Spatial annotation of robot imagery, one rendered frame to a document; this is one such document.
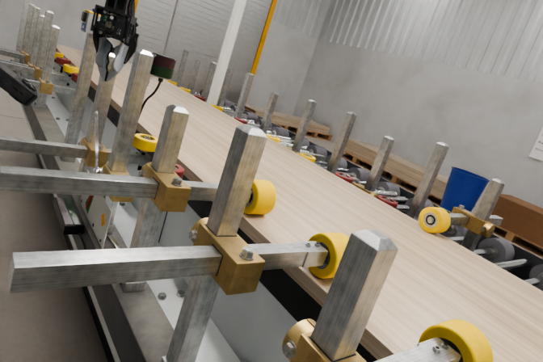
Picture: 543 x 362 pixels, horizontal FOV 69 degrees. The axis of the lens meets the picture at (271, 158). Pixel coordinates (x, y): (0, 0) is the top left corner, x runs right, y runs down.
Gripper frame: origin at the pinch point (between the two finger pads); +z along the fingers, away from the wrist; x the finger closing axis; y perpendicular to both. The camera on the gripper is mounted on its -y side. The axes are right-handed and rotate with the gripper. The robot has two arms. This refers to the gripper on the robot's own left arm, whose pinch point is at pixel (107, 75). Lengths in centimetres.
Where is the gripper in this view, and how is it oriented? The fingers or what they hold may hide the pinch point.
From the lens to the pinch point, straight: 97.1
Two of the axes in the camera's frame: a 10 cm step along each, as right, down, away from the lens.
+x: 9.4, 2.6, 2.2
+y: 1.5, 2.6, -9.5
